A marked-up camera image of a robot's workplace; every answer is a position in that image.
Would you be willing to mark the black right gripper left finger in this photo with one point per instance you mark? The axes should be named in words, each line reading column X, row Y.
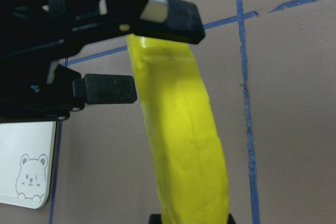
column 105, row 89

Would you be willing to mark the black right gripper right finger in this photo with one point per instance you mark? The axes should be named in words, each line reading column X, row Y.
column 172, row 20

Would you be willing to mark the bright yellow-green banana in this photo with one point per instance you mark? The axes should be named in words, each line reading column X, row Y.
column 187, row 153

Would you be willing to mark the white bear tray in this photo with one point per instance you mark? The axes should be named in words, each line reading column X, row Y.
column 26, row 162

